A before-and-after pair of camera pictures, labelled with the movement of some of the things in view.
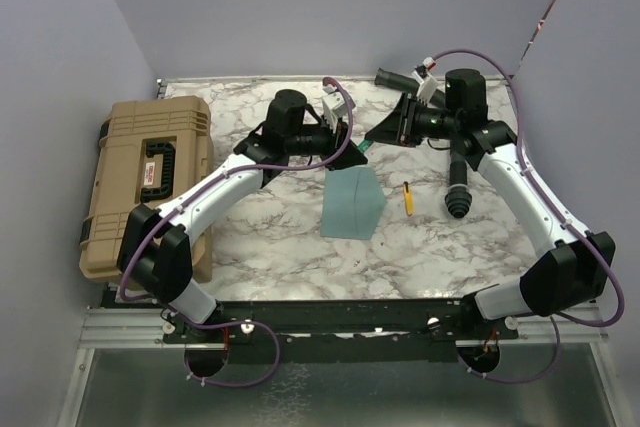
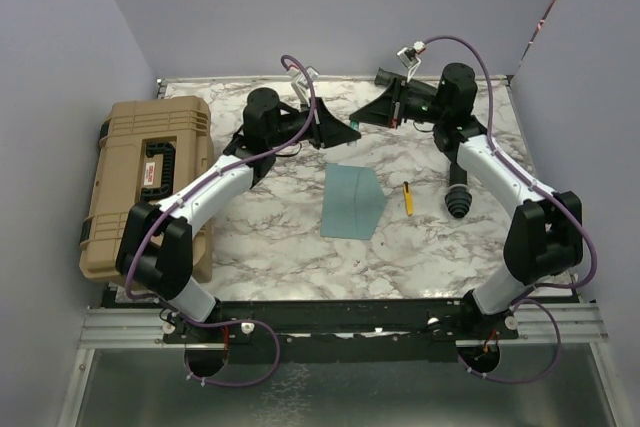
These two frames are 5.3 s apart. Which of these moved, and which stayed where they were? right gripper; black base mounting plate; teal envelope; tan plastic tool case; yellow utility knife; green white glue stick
Moved: right gripper; green white glue stick
Stayed: tan plastic tool case; yellow utility knife; black base mounting plate; teal envelope
